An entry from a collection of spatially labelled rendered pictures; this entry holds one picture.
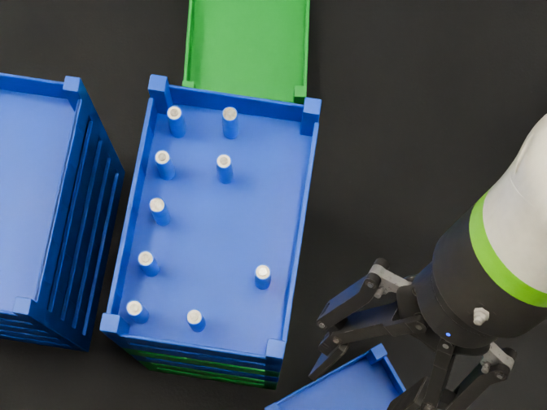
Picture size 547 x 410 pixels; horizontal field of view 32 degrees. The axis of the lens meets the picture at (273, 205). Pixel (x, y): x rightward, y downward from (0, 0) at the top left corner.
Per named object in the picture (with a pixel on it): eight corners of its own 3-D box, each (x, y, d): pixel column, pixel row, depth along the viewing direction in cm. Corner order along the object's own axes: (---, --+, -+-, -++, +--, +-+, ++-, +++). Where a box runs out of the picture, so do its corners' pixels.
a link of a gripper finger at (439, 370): (454, 301, 75) (471, 307, 75) (435, 378, 83) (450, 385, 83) (436, 338, 73) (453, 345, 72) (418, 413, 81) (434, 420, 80)
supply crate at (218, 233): (156, 98, 116) (149, 73, 109) (318, 123, 116) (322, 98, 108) (109, 339, 109) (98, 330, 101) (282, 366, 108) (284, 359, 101)
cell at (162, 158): (161, 164, 114) (155, 147, 108) (176, 167, 114) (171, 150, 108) (158, 179, 113) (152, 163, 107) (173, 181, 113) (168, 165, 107)
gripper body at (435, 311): (545, 281, 71) (481, 329, 79) (454, 215, 71) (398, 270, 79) (515, 354, 67) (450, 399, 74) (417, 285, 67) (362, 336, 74)
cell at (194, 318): (191, 315, 109) (187, 307, 103) (207, 317, 109) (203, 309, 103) (188, 331, 109) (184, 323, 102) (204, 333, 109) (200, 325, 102)
